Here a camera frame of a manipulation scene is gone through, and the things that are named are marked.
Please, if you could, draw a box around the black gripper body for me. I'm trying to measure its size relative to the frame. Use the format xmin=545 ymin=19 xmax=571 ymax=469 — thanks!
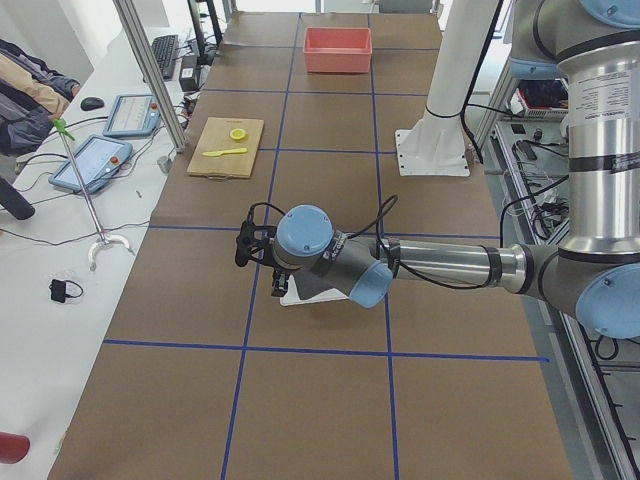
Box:
xmin=272 ymin=263 xmax=300 ymax=288

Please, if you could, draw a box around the dark grey cloth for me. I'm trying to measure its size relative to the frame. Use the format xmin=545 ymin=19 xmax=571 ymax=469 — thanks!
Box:
xmin=293 ymin=270 xmax=332 ymax=301

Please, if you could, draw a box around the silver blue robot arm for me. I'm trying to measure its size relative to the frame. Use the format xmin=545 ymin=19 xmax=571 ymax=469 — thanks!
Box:
xmin=268 ymin=1 xmax=639 ymax=339

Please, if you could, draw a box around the white towel rack stand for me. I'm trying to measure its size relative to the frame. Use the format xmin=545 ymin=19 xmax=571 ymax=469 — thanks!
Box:
xmin=279 ymin=284 xmax=348 ymax=307

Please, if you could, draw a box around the yellow plastic knife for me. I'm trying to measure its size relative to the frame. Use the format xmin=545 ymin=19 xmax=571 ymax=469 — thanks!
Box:
xmin=201 ymin=147 xmax=248 ymax=157

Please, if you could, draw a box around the wooden cutting board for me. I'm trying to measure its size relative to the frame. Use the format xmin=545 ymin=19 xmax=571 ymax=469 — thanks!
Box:
xmin=187 ymin=117 xmax=264 ymax=179

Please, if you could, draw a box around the yellow lemon slice toy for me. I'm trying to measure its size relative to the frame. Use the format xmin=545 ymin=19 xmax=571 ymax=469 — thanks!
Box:
xmin=229 ymin=128 xmax=247 ymax=141

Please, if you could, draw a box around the blue teach pendant near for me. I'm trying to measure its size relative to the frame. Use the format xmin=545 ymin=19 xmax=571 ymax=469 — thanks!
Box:
xmin=48 ymin=135 xmax=133 ymax=194

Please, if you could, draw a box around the blue teach pendant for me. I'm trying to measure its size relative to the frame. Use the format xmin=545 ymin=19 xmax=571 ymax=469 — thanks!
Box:
xmin=103 ymin=94 xmax=160 ymax=139
xmin=48 ymin=135 xmax=133 ymax=194

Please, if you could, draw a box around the blue teach pendant far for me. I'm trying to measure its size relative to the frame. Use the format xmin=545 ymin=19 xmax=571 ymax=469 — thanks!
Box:
xmin=103 ymin=94 xmax=160 ymax=139

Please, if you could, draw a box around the black power adapter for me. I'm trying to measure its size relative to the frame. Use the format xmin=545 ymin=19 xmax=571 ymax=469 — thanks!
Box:
xmin=178 ymin=54 xmax=201 ymax=92

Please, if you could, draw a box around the pink plastic bin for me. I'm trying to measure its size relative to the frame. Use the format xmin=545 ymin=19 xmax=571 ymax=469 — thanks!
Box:
xmin=303 ymin=27 xmax=372 ymax=74

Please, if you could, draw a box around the black keyboard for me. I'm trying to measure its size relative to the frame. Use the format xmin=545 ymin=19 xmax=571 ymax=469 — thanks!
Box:
xmin=151 ymin=34 xmax=179 ymax=80

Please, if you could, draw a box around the black computer mouse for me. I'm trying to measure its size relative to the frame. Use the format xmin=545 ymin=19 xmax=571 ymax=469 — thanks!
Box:
xmin=80 ymin=97 xmax=105 ymax=111

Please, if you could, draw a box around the metal stand with green clip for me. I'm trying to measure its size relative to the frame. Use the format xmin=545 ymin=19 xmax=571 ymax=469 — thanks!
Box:
xmin=53 ymin=119 xmax=135 ymax=271

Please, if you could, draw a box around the jacket on chair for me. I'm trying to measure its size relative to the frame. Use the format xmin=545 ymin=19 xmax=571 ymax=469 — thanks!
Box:
xmin=1 ymin=40 xmax=81 ymax=156

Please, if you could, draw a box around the red cylinder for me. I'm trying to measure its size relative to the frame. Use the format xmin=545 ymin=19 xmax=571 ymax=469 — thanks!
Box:
xmin=0 ymin=432 xmax=31 ymax=464

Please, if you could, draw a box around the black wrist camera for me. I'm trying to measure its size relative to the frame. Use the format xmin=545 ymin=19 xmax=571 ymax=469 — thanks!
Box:
xmin=235 ymin=220 xmax=277 ymax=268

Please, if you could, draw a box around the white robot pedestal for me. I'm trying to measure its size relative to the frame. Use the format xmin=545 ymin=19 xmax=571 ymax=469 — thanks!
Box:
xmin=395 ymin=0 xmax=502 ymax=177

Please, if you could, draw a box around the small black strap device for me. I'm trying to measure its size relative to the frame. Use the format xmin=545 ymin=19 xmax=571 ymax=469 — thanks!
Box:
xmin=49 ymin=279 xmax=84 ymax=303

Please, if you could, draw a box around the aluminium frame post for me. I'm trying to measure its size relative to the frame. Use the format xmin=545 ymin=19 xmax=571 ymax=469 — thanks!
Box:
xmin=113 ymin=0 xmax=186 ymax=153

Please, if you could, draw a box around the black foam handle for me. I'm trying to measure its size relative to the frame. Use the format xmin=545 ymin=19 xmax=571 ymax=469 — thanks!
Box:
xmin=0 ymin=177 xmax=35 ymax=220

